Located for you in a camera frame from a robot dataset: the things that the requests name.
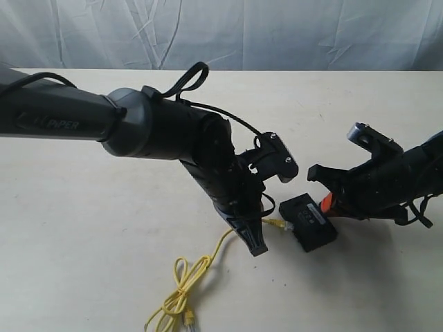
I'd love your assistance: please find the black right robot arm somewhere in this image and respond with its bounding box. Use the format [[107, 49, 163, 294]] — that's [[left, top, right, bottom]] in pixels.
[[307, 132, 442, 228]]

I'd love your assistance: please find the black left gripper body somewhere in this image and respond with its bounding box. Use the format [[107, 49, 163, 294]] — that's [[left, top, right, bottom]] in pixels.
[[193, 154, 268, 257]]

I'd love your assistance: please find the black network switch box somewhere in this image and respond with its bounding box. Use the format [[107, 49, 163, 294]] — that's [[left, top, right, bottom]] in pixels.
[[279, 193, 338, 252]]

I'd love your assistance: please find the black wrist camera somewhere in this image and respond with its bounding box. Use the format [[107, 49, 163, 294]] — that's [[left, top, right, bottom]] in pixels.
[[240, 132, 299, 183], [347, 122, 404, 161]]

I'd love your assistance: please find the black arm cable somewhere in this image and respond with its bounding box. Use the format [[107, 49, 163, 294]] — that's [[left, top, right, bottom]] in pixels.
[[0, 61, 264, 139]]

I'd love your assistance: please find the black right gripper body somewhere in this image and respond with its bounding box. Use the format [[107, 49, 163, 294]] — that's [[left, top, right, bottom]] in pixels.
[[307, 151, 415, 221]]

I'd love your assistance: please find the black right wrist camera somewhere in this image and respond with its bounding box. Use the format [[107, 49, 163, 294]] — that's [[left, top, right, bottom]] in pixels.
[[347, 122, 404, 161]]

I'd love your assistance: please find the white backdrop curtain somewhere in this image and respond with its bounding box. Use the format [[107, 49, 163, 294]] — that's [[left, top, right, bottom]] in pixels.
[[1, 1, 442, 71]]

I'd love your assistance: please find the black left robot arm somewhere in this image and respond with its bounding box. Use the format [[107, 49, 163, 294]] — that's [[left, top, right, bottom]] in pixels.
[[1, 62, 267, 256]]

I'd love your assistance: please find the yellow ethernet cable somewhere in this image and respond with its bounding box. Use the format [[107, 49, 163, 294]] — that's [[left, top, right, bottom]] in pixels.
[[143, 216, 295, 332]]

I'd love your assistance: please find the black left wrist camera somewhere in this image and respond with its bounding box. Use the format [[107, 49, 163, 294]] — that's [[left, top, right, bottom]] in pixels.
[[240, 132, 299, 183]]

